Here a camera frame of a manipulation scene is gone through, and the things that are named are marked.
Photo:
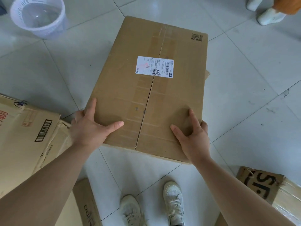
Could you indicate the person's right hand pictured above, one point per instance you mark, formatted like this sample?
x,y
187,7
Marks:
x,y
194,143

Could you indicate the person's left hand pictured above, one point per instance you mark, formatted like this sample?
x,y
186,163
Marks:
x,y
85,132

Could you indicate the person's left thumb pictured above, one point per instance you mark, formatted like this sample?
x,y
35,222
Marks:
x,y
114,127

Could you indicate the person's right thumb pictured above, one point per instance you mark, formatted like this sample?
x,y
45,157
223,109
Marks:
x,y
178,132

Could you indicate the brown cardboard box with label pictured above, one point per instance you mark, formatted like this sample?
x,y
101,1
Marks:
x,y
150,96

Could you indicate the person's left forearm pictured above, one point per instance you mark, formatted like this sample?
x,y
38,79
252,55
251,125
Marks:
x,y
40,185

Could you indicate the person's right forearm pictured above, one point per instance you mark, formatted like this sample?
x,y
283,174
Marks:
x,y
235,195

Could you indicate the flattened plain cardboard box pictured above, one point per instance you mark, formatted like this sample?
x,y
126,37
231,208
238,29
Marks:
x,y
55,143

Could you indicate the cardboard flap under box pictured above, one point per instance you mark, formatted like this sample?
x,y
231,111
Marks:
x,y
207,75

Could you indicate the person's right white sneaker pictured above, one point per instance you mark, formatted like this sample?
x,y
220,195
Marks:
x,y
174,202

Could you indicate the person's white sneaker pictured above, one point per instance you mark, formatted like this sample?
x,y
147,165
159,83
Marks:
x,y
174,202
131,213

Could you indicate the white shipping label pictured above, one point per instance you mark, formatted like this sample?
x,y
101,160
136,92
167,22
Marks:
x,y
154,67

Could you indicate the cardboard box with black lettering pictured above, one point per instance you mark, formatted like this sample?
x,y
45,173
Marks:
x,y
88,204

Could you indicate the person's left white sneaker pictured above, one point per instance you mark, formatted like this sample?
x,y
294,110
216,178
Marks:
x,y
131,213

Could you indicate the flattened cardboard box with barcode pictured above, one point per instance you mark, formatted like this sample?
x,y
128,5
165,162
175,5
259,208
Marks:
x,y
21,141

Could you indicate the taped cardboard box with scrawl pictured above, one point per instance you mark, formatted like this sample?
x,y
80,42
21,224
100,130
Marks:
x,y
270,192

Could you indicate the white plastic waste basket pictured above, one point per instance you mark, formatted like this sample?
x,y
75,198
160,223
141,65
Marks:
x,y
40,17

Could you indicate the clear plastic bin liner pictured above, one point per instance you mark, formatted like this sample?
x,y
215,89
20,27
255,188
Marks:
x,y
38,14

